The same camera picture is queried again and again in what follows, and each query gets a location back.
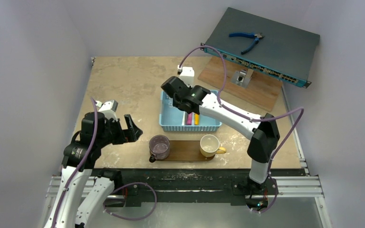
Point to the purple translucent cup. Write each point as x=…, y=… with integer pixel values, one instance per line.
x=159, y=148

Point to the yellow toothbrush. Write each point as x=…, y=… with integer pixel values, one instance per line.
x=196, y=119

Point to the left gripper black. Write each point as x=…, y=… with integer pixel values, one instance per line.
x=130, y=134

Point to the yellow mug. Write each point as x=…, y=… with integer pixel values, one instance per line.
x=210, y=146

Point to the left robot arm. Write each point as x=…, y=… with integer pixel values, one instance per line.
x=97, y=131

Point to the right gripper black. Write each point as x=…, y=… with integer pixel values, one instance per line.
x=176, y=99

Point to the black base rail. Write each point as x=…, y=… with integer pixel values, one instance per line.
x=231, y=186

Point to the grey network switch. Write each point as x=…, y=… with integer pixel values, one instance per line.
x=278, y=50

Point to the brown wooden oval tray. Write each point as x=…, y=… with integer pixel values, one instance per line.
x=181, y=151

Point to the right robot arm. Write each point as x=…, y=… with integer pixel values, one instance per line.
x=261, y=131

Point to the light wooden board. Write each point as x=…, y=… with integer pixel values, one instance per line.
x=262, y=91

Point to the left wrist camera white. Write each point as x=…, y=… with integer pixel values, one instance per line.
x=108, y=109

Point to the metal bracket stand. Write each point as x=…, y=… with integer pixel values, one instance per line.
x=242, y=77

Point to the light blue plastic basket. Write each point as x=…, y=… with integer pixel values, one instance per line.
x=171, y=119

